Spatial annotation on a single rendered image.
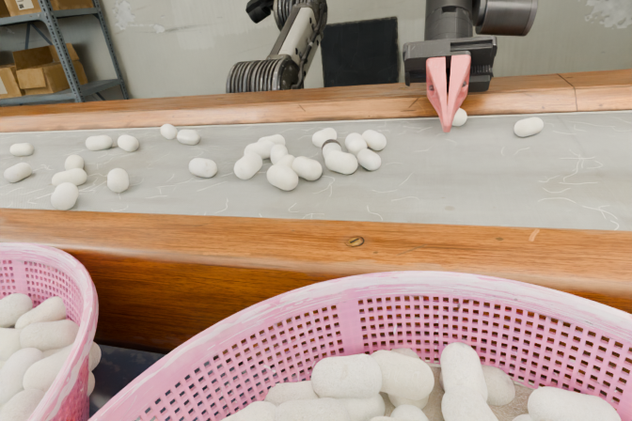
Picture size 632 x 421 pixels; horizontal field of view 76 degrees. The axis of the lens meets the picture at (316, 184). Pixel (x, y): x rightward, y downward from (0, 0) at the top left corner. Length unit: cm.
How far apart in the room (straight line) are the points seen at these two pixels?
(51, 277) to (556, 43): 250
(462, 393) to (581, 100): 45
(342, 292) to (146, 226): 16
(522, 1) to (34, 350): 57
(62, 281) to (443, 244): 24
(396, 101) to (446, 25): 11
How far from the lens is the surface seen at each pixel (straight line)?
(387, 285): 21
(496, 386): 22
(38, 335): 30
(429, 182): 37
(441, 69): 48
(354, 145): 43
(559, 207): 35
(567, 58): 263
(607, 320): 21
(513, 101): 57
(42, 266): 33
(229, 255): 25
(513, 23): 58
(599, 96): 59
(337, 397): 21
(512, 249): 25
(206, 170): 43
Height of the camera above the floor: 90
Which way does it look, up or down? 25 degrees down
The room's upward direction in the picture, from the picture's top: 7 degrees counter-clockwise
